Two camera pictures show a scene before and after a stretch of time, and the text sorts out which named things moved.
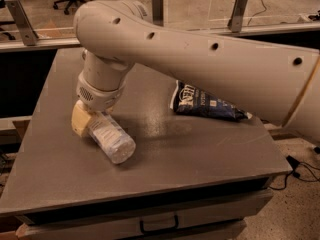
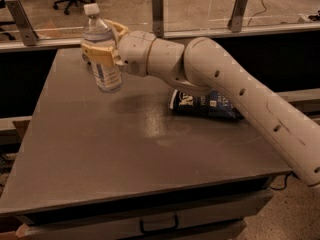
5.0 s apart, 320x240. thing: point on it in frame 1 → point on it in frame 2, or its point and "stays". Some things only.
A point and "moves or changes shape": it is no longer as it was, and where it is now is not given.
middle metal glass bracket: x=157 y=8 stays
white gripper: x=97 y=96 → x=134 y=53
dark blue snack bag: x=192 y=100 stays
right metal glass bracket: x=236 y=19 stays
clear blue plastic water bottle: x=112 y=139 moves or changes shape
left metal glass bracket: x=28 y=32 stays
